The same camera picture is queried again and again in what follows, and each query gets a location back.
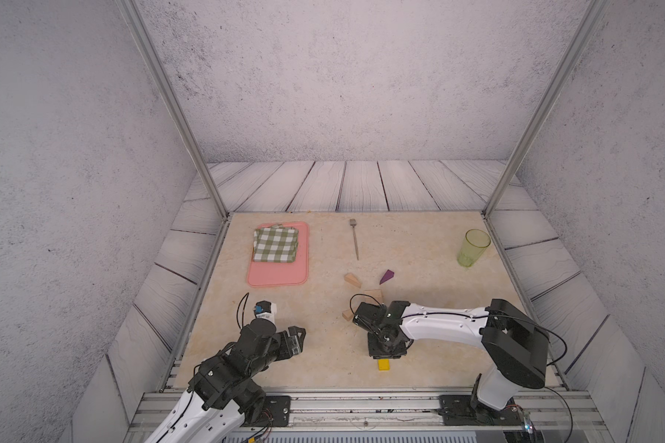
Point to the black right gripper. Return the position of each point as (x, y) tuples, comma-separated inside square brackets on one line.
[(394, 353)]

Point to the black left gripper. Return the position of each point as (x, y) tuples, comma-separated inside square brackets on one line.
[(295, 340)]

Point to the yellow rectangular block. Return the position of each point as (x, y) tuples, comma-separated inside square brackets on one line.
[(384, 364)]

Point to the purple triangular block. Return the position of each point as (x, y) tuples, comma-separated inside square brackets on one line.
[(388, 275)]

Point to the natural wood rectangular block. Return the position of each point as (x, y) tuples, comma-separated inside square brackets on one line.
[(376, 295)]

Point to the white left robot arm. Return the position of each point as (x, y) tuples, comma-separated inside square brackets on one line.
[(222, 395)]

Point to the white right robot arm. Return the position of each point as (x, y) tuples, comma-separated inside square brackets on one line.
[(518, 347)]

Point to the pink plastic tray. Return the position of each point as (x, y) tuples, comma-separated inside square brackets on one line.
[(264, 274)]

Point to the green white checkered cloth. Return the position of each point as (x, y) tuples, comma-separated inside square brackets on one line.
[(275, 244)]

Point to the silver metal fork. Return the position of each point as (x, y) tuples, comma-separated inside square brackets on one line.
[(353, 225)]

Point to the green translucent plastic cup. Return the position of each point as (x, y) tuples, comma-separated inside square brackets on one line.
[(475, 243)]

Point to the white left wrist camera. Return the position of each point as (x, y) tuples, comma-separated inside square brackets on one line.
[(265, 310)]

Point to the aluminium mounting rail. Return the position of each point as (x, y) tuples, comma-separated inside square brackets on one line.
[(550, 414)]

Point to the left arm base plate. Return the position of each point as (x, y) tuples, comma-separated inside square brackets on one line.
[(272, 411)]

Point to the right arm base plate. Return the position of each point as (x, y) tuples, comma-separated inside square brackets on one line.
[(465, 410)]

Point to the left aluminium frame post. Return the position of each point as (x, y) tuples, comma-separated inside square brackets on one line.
[(131, 14)]

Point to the aluminium frame post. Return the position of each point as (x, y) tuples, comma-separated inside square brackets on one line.
[(131, 14), (571, 57)]

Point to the right aluminium frame post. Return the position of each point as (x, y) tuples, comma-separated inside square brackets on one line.
[(571, 57)]

